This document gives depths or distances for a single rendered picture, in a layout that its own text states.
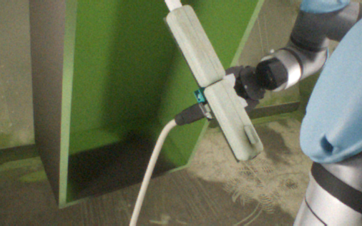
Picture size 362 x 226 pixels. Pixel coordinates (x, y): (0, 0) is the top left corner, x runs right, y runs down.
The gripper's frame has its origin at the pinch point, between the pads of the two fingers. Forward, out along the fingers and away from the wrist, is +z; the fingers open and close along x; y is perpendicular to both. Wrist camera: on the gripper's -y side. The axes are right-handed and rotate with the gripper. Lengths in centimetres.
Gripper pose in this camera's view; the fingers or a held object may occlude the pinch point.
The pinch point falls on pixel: (210, 103)
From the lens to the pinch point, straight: 65.9
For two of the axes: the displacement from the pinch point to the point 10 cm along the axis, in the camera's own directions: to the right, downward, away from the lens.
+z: -8.0, 3.7, -4.8
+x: -4.2, -9.1, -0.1
